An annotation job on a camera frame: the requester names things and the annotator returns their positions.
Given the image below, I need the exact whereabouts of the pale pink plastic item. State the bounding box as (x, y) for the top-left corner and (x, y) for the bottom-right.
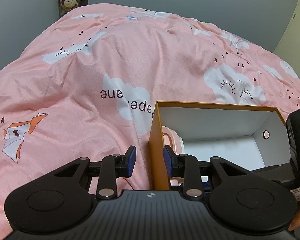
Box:
(162, 126), (185, 186)

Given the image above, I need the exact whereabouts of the orange cardboard box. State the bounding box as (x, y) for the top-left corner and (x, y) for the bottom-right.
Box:
(149, 101), (290, 190)

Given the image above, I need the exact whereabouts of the pink cloud-print duvet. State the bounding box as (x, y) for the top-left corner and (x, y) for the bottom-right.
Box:
(0, 4), (300, 239)

